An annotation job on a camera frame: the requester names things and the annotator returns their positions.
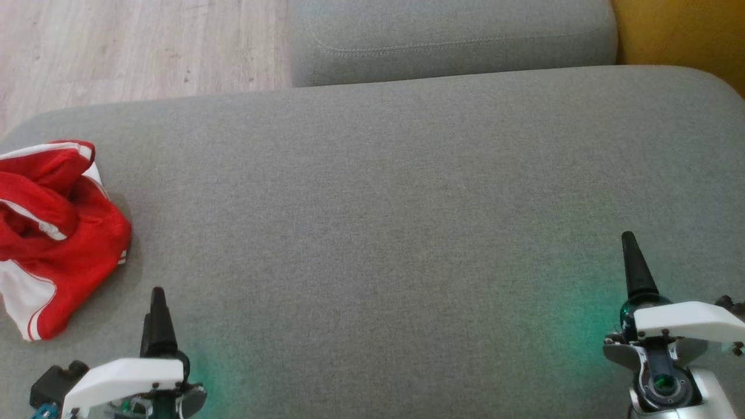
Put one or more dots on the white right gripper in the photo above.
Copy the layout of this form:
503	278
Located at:
687	320

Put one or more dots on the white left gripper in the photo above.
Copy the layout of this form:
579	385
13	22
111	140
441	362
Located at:
128	375

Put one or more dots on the red shirt with white sleeves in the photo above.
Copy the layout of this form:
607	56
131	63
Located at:
81	256

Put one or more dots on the large grey sofa seat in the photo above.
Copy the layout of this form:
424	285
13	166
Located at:
378	203

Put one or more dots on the grey sofa cushion with seam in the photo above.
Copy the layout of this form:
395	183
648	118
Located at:
454	29

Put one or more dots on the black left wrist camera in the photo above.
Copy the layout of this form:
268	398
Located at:
55	381

